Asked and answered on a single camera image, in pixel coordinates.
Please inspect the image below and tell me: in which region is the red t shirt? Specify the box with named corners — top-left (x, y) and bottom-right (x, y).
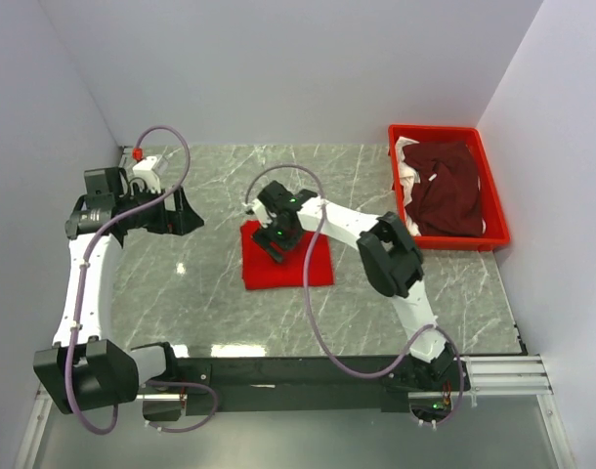
top-left (240, 221), bottom-right (335, 291)

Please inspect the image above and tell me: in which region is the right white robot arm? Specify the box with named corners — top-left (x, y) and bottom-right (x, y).
top-left (245, 181), bottom-right (464, 391)

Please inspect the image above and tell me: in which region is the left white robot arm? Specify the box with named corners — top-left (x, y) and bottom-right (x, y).
top-left (33, 157), bottom-right (204, 414)

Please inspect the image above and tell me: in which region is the white pink t shirt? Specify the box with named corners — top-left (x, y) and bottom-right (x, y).
top-left (395, 137), bottom-right (420, 236)

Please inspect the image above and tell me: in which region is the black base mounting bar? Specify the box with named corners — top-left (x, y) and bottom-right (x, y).
top-left (120, 355), bottom-right (473, 422)

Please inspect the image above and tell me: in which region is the dark maroon t shirt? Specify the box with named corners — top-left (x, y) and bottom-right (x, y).
top-left (403, 141), bottom-right (484, 237)

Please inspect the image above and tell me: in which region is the red plastic bin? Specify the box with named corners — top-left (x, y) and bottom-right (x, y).
top-left (388, 123), bottom-right (510, 252)

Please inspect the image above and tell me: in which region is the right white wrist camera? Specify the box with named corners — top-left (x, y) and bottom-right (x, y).
top-left (242, 198), bottom-right (274, 228)

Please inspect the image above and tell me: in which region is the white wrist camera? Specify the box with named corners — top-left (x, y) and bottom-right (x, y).
top-left (132, 147), bottom-right (168, 193)
top-left (242, 198), bottom-right (274, 228)

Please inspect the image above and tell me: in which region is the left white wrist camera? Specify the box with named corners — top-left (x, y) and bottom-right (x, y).
top-left (132, 147), bottom-right (168, 193)

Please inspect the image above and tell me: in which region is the aluminium frame rail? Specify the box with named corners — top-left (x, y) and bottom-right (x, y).
top-left (129, 356), bottom-right (551, 419)

